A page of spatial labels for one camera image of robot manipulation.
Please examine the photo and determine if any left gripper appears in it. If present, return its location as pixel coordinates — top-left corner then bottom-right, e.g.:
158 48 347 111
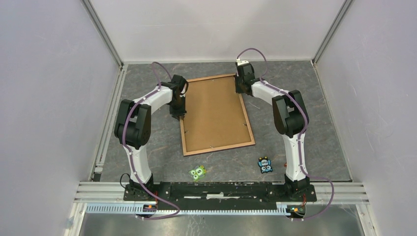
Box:
170 95 187 121

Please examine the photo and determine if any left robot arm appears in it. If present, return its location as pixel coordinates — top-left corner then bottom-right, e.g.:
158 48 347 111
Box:
114 75 188 201

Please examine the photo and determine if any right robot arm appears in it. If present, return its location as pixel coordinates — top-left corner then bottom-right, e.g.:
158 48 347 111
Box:
234 59 310 201

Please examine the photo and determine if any green owl sticker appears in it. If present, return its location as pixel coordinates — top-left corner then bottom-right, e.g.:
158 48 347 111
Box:
189 165 207 181

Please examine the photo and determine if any blue owl sticker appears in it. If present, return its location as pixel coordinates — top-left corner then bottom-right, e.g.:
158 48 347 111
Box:
258 156 273 174

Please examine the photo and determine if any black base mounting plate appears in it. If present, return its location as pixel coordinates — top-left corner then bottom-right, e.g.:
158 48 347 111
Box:
123 182 317 211

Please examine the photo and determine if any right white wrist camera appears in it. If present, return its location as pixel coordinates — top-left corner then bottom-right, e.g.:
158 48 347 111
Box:
236 58 249 66

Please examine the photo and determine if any white slotted cable duct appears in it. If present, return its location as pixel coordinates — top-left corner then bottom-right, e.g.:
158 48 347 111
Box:
86 203 305 216

